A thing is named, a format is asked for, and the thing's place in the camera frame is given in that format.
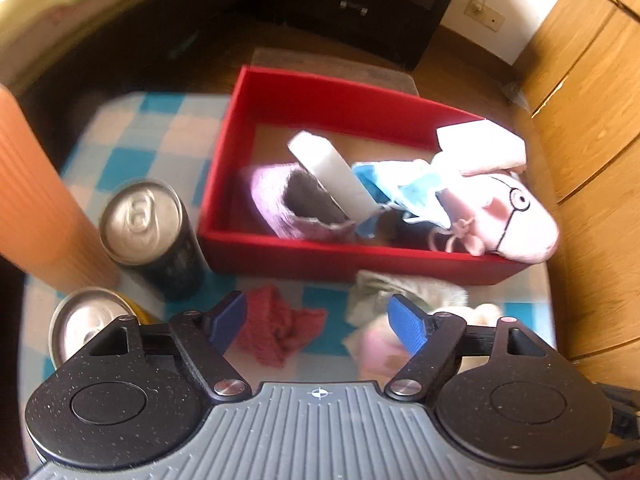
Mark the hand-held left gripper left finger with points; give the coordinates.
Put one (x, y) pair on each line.
(230, 319)

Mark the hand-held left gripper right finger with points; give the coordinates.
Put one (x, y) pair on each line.
(407, 326)

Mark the red knitted cloth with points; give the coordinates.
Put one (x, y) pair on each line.
(270, 325)

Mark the grey green cloth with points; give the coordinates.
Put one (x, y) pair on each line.
(380, 290)

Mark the red cardboard box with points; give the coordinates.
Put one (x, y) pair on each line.
(280, 260)

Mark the purple knitted sock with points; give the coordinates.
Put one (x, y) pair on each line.
(267, 195)

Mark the blue white cloth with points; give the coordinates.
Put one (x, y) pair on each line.
(415, 195)

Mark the pink plush toy with glasses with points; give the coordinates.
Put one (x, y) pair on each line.
(520, 235)

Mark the white foam slab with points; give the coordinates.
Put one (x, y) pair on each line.
(330, 175)

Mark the cream sponge block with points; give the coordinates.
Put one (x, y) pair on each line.
(480, 147)

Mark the black drink can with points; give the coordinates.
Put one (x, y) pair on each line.
(165, 260)

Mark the aluminium drink can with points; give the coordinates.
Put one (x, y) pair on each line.
(80, 320)

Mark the blue white checkered tablecloth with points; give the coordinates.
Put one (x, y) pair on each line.
(150, 130)

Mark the orange ribbed cup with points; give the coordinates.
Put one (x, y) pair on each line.
(35, 200)

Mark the clear plastic scrap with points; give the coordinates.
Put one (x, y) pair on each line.
(516, 94)

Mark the dark wooden bed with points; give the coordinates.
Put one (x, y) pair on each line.
(150, 60)

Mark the wooden wardrobe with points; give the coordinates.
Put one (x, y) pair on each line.
(590, 85)

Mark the dark wooden nightstand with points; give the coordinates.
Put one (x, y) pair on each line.
(400, 10)

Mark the floral quilt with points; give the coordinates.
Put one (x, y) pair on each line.
(50, 0)

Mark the wall power socket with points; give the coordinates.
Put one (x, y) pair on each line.
(484, 14)

